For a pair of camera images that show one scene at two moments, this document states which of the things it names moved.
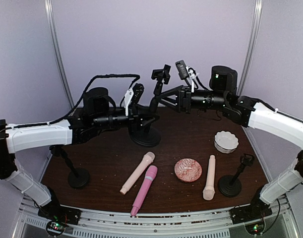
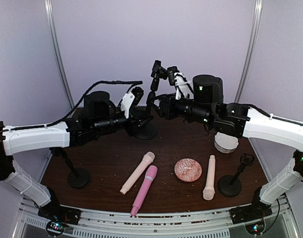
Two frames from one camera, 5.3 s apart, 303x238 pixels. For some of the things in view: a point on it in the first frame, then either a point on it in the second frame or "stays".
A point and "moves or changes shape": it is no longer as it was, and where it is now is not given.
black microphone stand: [230, 185] stays
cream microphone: [148, 158] stays
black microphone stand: [151, 136] moves or changes shape
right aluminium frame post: [255, 32] stays
